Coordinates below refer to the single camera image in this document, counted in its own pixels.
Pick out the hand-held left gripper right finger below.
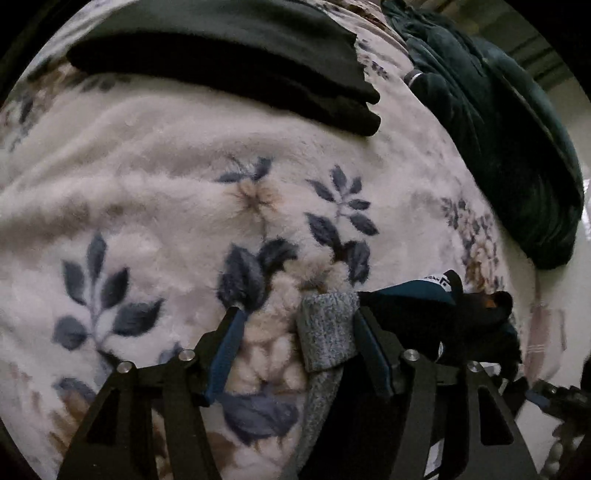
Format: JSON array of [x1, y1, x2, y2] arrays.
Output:
[[353, 305, 541, 480]]

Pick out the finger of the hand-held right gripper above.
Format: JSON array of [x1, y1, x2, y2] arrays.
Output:
[[524, 385, 561, 412]]

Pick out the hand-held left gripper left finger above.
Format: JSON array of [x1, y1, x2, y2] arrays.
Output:
[[55, 305, 250, 480]]

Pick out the grey knit sock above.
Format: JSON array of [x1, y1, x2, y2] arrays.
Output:
[[281, 291, 362, 480]]

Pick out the dark blue black small garment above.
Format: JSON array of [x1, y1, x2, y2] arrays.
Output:
[[300, 270, 525, 480]]

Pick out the folded black clothes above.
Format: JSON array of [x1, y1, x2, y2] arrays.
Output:
[[67, 0, 382, 137]]

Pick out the floral fleece blanket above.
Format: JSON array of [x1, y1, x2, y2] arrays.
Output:
[[0, 0, 568, 480]]

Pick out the dark green quilt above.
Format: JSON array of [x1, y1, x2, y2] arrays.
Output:
[[381, 0, 585, 271]]

